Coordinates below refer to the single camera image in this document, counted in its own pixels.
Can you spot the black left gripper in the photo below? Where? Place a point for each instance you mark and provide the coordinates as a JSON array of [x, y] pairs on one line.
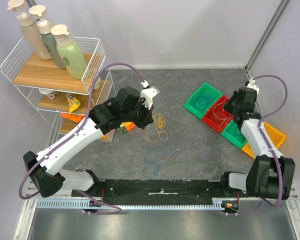
[[147, 118]]

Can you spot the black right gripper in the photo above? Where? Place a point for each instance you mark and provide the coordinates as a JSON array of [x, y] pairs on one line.
[[232, 107]]

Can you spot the red storage bin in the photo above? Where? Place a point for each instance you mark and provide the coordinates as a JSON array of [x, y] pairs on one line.
[[216, 117]]

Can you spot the green storage bin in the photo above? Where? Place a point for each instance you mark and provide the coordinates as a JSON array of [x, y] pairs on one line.
[[232, 133], [202, 99]]

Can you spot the yellow storage bin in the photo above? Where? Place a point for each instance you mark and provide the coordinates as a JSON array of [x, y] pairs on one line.
[[275, 135]]

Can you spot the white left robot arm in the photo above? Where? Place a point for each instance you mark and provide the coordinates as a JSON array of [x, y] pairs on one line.
[[46, 167]]

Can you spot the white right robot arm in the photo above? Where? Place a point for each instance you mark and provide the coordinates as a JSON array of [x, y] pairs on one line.
[[271, 174]]

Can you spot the orange yellow crayon box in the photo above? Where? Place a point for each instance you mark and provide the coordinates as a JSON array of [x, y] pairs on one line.
[[125, 127]]

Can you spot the orange boxes on shelf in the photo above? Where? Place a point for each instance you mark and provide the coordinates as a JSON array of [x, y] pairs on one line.
[[70, 121]]

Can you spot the yellow snack bag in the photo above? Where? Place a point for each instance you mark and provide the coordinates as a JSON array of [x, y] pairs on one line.
[[73, 102]]

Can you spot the light green pump bottle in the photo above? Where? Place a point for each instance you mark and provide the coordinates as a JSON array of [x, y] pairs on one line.
[[69, 51]]

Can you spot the white cup on shelf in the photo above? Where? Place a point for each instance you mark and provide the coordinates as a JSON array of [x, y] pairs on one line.
[[50, 94]]

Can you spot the grey-green pump bottle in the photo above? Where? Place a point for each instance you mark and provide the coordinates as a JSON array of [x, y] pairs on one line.
[[44, 25]]

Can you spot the beige pump bottle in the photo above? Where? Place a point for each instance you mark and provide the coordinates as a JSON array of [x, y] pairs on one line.
[[30, 31]]

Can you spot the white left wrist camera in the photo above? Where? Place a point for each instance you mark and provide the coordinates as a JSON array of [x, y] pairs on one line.
[[147, 94]]

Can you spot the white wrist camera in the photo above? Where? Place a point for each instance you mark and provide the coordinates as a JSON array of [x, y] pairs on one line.
[[147, 94], [252, 85]]

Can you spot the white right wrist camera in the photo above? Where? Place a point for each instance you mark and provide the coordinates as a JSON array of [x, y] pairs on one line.
[[252, 85]]

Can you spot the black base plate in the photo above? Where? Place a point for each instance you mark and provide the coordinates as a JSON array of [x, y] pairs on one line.
[[162, 191]]

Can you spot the white wire shelf rack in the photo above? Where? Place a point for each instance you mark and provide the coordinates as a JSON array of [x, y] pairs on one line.
[[28, 73]]

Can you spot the grey cable duct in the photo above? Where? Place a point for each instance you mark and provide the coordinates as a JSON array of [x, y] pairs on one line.
[[86, 204]]

